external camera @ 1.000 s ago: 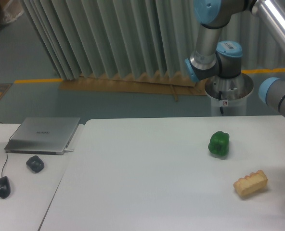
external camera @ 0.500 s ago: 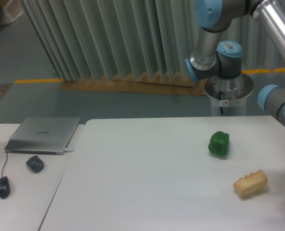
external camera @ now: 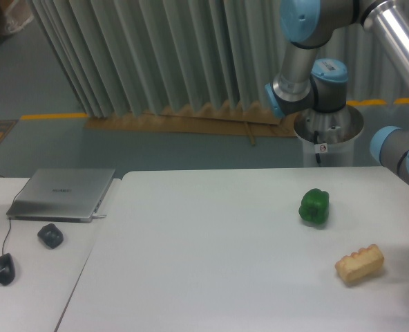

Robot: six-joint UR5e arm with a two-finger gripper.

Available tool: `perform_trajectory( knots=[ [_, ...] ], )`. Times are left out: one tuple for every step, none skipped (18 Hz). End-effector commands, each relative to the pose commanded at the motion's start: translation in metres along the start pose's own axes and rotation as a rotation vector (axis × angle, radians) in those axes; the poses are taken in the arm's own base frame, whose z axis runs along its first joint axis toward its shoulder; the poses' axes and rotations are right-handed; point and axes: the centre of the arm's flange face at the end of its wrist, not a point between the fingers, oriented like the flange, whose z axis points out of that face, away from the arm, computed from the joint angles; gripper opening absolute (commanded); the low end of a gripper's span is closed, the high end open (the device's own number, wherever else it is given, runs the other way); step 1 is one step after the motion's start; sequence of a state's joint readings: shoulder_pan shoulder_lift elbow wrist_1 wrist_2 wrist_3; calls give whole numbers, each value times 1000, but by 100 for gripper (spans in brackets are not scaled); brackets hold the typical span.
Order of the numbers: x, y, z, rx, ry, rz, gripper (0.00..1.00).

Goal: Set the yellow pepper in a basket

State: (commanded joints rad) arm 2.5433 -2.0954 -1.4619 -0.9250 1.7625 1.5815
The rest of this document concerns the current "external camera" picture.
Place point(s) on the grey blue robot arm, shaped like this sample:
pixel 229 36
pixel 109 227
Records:
pixel 315 89

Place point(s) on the green bell pepper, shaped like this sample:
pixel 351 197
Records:
pixel 315 206

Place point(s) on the yellow bread loaf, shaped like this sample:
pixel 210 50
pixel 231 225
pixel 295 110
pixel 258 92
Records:
pixel 365 261

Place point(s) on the brown cardboard sheet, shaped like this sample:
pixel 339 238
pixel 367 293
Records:
pixel 253 123

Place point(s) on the grey pleated curtain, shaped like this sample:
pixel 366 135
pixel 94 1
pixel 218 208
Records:
pixel 133 56

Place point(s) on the silver closed laptop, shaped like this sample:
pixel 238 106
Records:
pixel 63 195

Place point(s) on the black rounded device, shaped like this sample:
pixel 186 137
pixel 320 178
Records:
pixel 51 236

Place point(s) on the black computer mouse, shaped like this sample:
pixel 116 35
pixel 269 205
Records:
pixel 7 269

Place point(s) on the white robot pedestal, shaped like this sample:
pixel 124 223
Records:
pixel 328 138

